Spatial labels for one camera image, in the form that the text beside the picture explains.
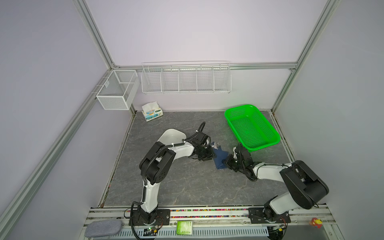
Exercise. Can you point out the white wire shelf rack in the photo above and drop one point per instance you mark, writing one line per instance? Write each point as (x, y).
(191, 77)

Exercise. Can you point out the white rectangular dish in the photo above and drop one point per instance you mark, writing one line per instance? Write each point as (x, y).
(172, 136)

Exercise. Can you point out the blue paper napkin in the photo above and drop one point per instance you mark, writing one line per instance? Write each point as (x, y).
(220, 156)

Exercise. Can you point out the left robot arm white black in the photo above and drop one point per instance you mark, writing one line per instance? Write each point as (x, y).
(154, 169)

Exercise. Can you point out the red yellow toy figure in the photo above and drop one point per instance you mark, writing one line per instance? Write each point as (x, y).
(315, 222)

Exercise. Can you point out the green small box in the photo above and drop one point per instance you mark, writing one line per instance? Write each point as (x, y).
(184, 228)

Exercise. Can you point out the grey cloth pad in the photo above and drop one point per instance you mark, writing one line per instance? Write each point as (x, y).
(103, 228)

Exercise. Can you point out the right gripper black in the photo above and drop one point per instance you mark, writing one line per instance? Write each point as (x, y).
(227, 161)

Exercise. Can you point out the white mesh box basket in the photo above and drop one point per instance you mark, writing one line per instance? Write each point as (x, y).
(119, 90)

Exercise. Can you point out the green plastic basket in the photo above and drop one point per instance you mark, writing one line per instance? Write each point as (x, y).
(251, 128)

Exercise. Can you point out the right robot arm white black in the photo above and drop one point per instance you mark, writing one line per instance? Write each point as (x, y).
(305, 188)

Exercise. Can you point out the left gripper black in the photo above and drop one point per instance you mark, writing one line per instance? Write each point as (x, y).
(210, 155)

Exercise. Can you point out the tissue pack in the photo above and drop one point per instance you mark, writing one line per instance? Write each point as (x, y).
(152, 111)

